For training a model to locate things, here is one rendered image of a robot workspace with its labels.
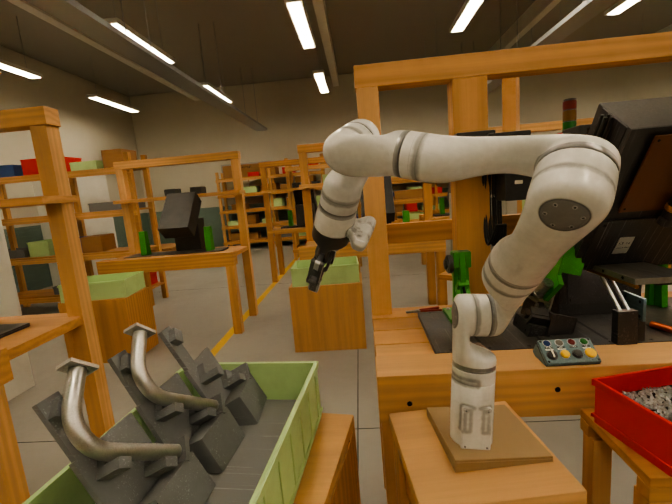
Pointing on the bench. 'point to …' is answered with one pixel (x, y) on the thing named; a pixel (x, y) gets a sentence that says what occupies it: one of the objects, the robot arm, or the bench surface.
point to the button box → (567, 350)
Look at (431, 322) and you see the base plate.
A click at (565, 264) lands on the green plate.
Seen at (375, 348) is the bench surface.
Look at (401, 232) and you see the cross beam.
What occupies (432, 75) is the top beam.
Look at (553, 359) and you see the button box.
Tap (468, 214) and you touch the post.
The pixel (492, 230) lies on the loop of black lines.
